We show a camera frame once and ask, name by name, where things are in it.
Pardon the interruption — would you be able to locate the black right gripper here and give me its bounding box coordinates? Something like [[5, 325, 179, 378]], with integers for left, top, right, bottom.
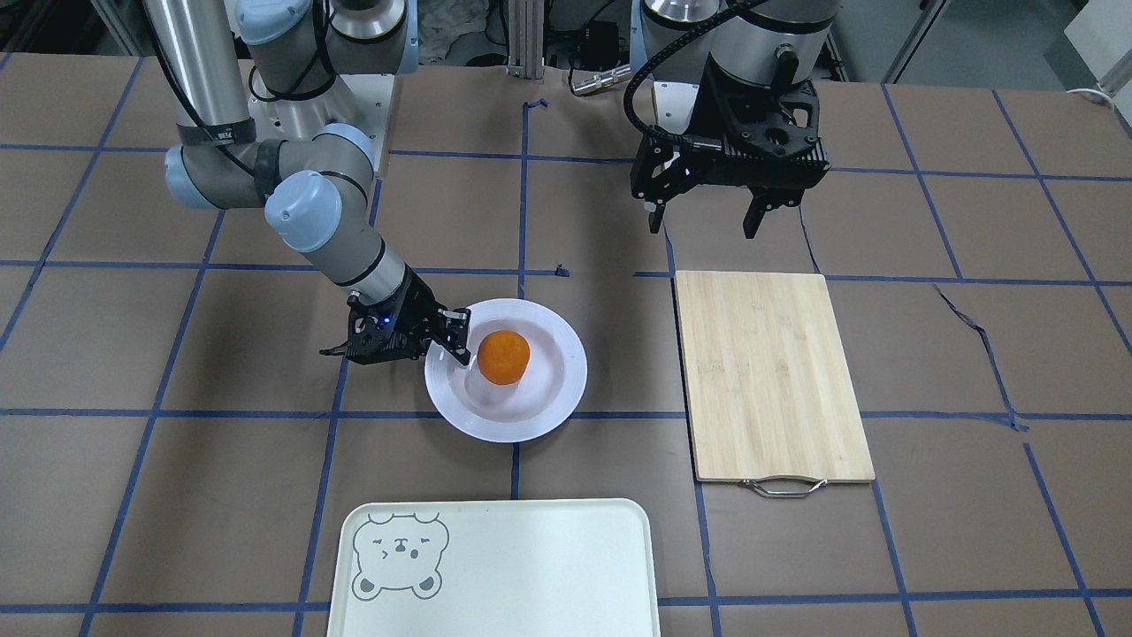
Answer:
[[319, 269, 470, 367]]

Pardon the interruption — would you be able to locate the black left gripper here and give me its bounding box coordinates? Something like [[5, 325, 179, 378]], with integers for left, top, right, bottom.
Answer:
[[631, 53, 831, 241]]

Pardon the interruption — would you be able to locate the orange fruit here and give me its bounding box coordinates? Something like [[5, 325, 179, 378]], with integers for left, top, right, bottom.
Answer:
[[477, 330, 531, 386]]

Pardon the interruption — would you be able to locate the white round plate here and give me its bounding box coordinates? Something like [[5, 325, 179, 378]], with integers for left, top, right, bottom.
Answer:
[[425, 299, 589, 444]]

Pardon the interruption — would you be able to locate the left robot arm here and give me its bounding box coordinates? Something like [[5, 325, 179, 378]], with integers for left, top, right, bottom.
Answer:
[[623, 1, 838, 238]]

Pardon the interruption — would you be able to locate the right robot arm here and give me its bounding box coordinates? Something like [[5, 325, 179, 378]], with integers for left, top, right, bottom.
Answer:
[[142, 1, 470, 365]]

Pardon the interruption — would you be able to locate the cream bear tray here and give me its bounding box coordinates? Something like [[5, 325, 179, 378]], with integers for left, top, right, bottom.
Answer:
[[327, 497, 662, 636]]

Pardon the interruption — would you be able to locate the bamboo cutting board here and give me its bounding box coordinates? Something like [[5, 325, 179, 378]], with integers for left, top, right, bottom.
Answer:
[[674, 270, 875, 496]]

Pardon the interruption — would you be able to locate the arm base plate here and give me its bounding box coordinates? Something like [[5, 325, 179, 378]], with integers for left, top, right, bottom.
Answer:
[[248, 75, 396, 177], [653, 81, 708, 182]]

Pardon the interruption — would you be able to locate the aluminium frame post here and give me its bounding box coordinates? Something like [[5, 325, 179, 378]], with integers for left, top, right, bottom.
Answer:
[[505, 0, 546, 81]]

